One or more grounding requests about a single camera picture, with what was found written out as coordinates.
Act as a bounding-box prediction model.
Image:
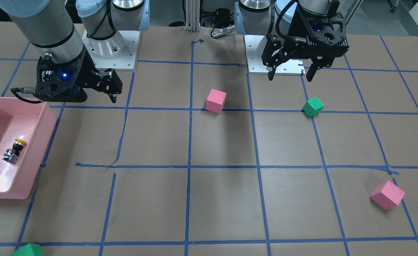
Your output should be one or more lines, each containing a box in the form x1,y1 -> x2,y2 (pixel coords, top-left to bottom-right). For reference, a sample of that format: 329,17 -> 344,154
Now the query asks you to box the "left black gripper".
261,6 -> 350,82

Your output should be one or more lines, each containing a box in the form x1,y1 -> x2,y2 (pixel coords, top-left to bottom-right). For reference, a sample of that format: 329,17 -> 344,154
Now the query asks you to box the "pink cube near centre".
205,89 -> 227,114

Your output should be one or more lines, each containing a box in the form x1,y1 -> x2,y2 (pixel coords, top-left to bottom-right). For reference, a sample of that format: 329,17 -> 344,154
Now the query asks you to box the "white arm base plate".
82,31 -> 141,71
244,35 -> 306,76

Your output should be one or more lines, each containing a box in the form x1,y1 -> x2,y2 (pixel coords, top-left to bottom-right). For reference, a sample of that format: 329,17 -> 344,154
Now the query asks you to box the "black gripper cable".
275,0 -> 306,40
10,87 -> 43,104

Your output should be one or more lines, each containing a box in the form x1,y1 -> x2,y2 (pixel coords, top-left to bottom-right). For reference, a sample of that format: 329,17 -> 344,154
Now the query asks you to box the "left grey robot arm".
234,0 -> 350,82

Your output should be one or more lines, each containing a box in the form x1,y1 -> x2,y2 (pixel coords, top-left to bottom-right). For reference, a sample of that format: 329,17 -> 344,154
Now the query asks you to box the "pink plastic bin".
0,97 -> 56,199

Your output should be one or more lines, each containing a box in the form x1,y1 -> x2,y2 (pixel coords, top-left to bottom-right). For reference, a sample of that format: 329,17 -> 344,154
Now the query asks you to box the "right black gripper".
35,47 -> 123,103

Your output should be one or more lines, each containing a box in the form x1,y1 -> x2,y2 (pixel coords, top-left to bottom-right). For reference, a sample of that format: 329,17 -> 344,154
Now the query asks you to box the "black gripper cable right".
10,87 -> 43,104

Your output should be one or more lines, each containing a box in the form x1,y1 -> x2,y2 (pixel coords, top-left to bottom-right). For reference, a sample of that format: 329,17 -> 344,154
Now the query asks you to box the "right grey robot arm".
0,0 -> 150,104

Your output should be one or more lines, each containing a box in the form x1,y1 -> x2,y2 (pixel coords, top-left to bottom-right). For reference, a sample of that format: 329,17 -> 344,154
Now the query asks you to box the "green cube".
11,243 -> 44,256
302,97 -> 325,118

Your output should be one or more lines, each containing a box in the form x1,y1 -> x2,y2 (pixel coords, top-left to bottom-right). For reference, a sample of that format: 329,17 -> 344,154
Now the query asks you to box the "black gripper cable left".
275,0 -> 306,40

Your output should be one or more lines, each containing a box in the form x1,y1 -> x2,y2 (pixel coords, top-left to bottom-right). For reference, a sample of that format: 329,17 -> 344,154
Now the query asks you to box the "aluminium frame post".
184,0 -> 201,33

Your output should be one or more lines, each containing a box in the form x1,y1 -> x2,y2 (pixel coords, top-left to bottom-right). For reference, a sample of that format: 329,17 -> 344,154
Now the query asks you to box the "yellow push button switch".
1,138 -> 28,164

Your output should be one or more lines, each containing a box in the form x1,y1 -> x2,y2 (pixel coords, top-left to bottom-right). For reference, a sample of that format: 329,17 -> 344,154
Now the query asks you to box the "silver cable connector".
211,25 -> 236,39

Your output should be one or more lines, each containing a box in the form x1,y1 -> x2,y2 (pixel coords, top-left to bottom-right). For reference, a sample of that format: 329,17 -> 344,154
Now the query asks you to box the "pink cube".
370,181 -> 406,210
205,89 -> 227,114

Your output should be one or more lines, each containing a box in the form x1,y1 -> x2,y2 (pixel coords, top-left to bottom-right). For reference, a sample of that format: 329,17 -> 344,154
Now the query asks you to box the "green cube bottom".
11,243 -> 44,256

